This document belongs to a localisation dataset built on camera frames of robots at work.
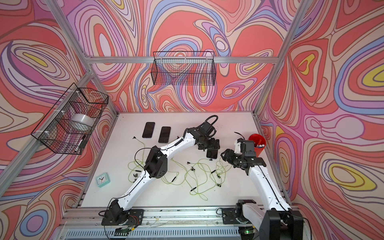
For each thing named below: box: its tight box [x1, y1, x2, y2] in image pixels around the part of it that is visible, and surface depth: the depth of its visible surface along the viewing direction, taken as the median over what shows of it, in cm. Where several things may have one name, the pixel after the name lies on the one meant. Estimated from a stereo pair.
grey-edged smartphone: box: [142, 122, 156, 139], surface depth 110 cm
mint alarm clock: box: [96, 172, 111, 188], surface depth 86 cm
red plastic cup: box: [248, 133, 266, 157], surface depth 90 cm
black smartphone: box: [158, 126, 171, 144], surface depth 107 cm
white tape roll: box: [71, 113, 95, 132], surface depth 74 cm
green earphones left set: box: [127, 136, 145, 183], surface depth 93 cm
